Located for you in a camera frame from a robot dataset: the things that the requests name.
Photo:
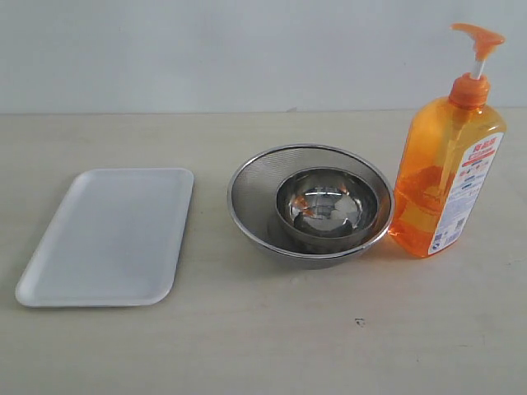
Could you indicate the small stainless steel bowl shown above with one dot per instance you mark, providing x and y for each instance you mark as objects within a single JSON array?
[{"x": 326, "y": 210}]

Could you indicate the white rectangular foam tray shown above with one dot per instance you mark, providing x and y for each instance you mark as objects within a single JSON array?
[{"x": 114, "y": 241}]

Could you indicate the orange pump soap bottle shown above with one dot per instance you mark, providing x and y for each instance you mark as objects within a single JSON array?
[{"x": 451, "y": 144}]

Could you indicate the steel mesh colander basket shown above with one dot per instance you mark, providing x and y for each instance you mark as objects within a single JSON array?
[{"x": 251, "y": 201}]

